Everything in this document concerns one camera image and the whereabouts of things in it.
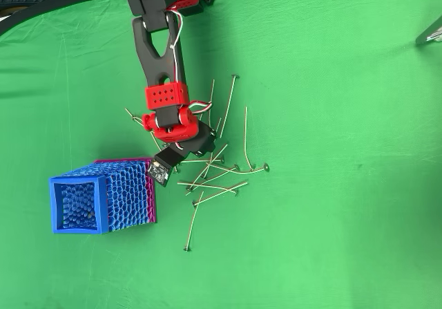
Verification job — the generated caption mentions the blue magenta lattice basket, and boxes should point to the blue magenta lattice basket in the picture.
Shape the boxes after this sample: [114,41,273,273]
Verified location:
[49,156,158,236]

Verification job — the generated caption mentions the green table cloth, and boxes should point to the green table cloth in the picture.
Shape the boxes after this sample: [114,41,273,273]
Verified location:
[0,0,442,309]

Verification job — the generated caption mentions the chrome metal stand pole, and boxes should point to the chrome metal stand pole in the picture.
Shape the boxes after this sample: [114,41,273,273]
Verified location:
[415,14,442,46]

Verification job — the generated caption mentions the red white wrist servo cable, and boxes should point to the red white wrist servo cable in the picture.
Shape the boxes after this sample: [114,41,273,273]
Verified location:
[188,100,213,115]

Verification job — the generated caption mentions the red white forearm servo cable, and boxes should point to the red white forearm servo cable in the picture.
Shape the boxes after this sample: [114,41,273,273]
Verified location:
[166,7,184,84]

